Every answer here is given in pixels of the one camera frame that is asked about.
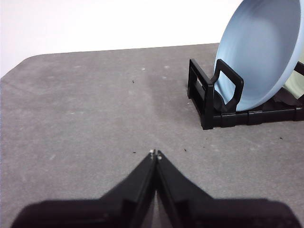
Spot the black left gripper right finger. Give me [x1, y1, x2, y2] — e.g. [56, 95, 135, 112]
[156, 149, 299, 228]

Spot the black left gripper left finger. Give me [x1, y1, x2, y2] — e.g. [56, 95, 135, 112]
[10, 149, 157, 228]

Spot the blue plate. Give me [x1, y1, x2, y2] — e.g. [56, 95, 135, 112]
[213, 0, 304, 112]

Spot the black plastic plate rack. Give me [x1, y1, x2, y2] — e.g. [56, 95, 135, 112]
[187, 58, 304, 130]

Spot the pale green plate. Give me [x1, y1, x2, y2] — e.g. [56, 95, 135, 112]
[284, 68, 304, 100]

